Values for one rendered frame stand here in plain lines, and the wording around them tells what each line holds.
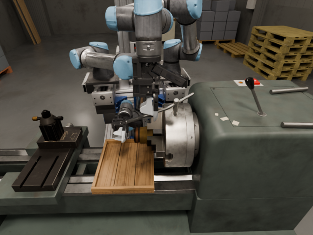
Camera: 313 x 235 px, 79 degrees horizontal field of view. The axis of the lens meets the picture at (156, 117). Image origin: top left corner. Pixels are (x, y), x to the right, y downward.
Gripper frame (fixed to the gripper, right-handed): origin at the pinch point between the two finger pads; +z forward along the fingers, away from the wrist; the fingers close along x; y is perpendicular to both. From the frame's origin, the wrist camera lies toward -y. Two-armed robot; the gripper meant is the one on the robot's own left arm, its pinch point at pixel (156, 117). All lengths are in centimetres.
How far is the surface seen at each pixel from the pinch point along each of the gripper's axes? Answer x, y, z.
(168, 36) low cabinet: -686, -62, -8
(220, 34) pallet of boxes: -665, -244, -13
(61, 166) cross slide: -17, 46, 33
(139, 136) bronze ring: -20.8, 7.7, 19.3
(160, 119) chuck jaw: -25.1, -2.6, 12.3
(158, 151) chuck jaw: -10.5, -1.1, 21.0
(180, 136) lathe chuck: -10.0, -10.5, 13.6
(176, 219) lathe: -19, -12, 76
